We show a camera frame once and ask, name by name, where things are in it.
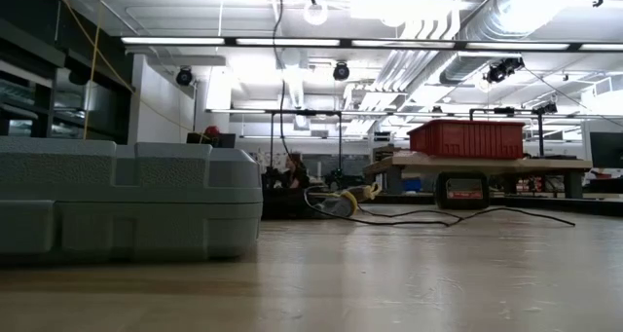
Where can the black metal rack frame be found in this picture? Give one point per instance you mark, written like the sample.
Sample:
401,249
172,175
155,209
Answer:
302,112

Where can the wooden workbench on casters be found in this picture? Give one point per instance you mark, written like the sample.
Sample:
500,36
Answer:
487,164

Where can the black ceiling spotlight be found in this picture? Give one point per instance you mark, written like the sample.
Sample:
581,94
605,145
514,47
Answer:
184,77
340,71

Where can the red ribbed plastic bin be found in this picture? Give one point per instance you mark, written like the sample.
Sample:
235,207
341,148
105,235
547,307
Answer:
467,139

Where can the long ceiling light strip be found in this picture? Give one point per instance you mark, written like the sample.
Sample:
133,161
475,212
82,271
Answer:
287,42

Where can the blue bin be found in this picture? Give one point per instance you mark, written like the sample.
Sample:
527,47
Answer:
412,185

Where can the black box with red label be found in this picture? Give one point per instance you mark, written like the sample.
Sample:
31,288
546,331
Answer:
462,178

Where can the black ceiling camera rig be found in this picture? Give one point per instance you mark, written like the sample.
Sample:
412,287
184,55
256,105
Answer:
503,70

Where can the red round object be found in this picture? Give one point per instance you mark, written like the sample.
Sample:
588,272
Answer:
211,131

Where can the black shelving unit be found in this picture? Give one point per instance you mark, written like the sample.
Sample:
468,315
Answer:
29,103

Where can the person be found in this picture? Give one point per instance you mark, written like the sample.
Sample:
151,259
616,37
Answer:
294,173

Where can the round white ceiling lamp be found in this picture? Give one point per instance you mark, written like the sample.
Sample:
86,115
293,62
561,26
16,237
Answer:
315,11

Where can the black computer monitor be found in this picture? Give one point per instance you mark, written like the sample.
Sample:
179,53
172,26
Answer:
224,140
607,149

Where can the grey plastic case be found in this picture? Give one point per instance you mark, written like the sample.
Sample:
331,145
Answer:
121,200

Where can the black camera stand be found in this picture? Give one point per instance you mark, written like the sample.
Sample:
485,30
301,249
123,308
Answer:
540,137

